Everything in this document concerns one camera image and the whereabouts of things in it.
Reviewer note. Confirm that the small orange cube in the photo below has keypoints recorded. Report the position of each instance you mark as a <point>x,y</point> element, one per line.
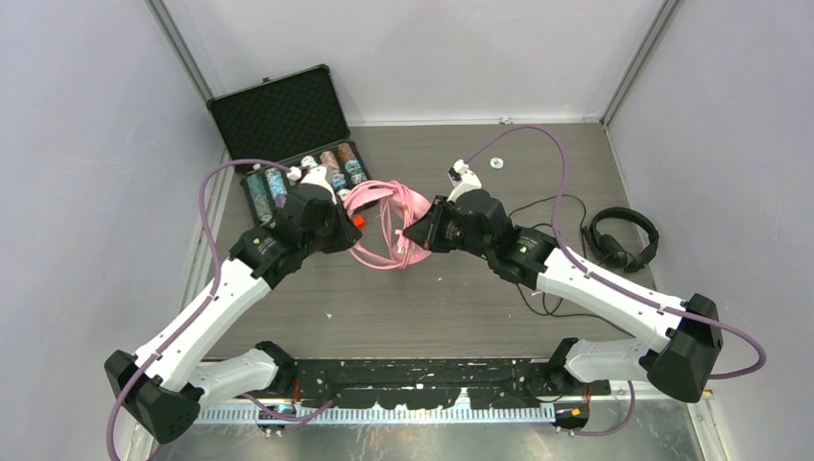
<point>359,222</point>

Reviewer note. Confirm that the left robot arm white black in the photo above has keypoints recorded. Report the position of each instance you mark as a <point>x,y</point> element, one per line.
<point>164,386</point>

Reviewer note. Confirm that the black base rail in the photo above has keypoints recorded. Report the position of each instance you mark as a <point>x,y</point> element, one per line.
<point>423,384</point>

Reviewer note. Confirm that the black headphones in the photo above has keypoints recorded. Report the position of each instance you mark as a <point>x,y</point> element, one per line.
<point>614,253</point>

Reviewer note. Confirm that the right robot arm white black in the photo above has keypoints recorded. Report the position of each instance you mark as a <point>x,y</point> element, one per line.
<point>672,345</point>

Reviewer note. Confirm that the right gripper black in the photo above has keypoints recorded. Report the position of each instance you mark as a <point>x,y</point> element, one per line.
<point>426,232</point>

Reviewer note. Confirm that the pink headphones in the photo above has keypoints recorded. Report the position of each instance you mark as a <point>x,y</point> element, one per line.
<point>399,207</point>

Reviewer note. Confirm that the black poker chip case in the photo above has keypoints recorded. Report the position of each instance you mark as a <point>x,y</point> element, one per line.
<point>295,121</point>

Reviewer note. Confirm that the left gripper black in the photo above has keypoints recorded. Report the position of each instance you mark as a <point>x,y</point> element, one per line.
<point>347,231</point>

